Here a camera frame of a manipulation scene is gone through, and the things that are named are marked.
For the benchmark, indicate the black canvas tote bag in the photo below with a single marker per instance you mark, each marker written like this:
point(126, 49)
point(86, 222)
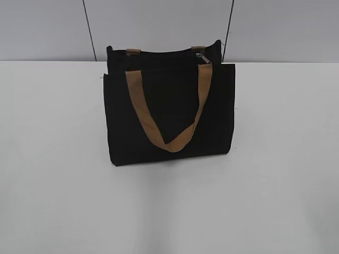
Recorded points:
point(170, 82)

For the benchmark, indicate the silver zipper pull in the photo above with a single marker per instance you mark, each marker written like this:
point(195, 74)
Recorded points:
point(204, 58)

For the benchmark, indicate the tan front bag handle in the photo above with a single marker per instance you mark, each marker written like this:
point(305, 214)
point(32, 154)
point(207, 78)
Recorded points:
point(137, 96)

